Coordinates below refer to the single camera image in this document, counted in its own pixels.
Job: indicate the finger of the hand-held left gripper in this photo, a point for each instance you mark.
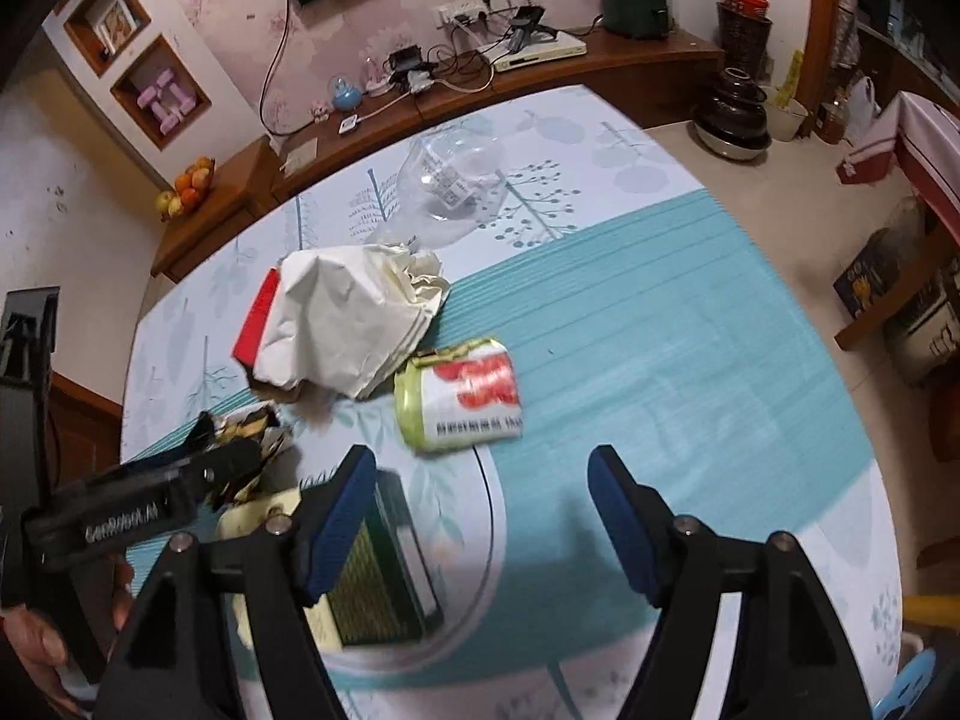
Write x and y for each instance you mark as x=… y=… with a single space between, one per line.
x=201 y=429
x=225 y=465

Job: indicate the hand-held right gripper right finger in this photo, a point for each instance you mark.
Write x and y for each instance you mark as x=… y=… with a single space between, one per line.
x=622 y=525

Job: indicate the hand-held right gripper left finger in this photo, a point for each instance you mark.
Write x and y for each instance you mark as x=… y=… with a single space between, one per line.
x=337 y=525

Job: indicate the black and gold wrapper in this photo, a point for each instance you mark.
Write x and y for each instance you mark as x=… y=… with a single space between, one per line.
x=251 y=427

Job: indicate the green chocolate box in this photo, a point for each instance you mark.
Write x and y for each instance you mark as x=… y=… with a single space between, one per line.
x=382 y=570

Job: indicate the green snack packet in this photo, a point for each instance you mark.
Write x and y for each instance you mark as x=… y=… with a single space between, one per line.
x=465 y=397

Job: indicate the person's left hand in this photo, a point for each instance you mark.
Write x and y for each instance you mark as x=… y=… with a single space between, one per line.
x=34 y=649

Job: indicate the red box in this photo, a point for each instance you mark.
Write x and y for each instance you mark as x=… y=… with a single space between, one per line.
x=255 y=319

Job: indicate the white paper bag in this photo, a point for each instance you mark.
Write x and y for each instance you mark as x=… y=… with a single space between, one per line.
x=345 y=322

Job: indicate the printed tablecloth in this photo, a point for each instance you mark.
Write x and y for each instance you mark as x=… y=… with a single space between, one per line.
x=637 y=330

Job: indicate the fruit bowl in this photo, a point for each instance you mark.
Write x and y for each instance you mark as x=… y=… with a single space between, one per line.
x=187 y=187

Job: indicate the pink dumbbell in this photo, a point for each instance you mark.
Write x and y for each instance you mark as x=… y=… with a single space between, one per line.
x=174 y=109
x=154 y=90

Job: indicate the yellow plastic item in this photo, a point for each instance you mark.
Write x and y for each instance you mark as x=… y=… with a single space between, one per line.
x=934 y=609

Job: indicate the light blue plastic stool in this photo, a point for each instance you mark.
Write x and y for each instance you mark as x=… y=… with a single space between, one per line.
x=911 y=686

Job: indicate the small white square device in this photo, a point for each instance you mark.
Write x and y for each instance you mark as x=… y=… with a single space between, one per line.
x=348 y=123

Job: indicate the blue and yellow box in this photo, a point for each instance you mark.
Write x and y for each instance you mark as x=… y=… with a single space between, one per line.
x=870 y=277

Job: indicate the clear plastic container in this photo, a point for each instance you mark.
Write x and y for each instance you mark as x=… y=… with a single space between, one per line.
x=450 y=180

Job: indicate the printed sack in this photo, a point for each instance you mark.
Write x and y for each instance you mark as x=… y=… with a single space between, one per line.
x=926 y=337

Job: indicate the blue round ornament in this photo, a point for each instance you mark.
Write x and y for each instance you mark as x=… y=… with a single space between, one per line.
x=346 y=94

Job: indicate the black charger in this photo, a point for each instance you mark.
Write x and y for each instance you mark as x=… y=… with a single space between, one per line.
x=409 y=64

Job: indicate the dark ceramic pot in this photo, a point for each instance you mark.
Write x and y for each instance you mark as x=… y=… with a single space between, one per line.
x=731 y=112

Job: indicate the white bucket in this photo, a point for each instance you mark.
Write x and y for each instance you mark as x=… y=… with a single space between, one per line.
x=787 y=118

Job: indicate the wooden cabinet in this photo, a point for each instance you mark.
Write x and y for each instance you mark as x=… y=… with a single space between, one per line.
x=652 y=52

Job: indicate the white set-top box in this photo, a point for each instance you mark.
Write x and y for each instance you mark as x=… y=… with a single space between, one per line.
x=547 y=52

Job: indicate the white plastic bag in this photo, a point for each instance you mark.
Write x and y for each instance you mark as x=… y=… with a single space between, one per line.
x=862 y=109

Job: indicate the red and white cloth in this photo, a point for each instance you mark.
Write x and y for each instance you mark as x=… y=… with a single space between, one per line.
x=930 y=135

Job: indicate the dark basket with red items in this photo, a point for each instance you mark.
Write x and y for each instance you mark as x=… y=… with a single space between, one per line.
x=742 y=37

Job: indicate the black handheld device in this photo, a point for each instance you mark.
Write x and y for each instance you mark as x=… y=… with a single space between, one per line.
x=532 y=24

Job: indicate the picture frame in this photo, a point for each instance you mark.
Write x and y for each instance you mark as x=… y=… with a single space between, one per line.
x=112 y=22

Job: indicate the white wall socket strip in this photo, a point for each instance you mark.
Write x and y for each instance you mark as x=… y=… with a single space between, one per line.
x=465 y=9

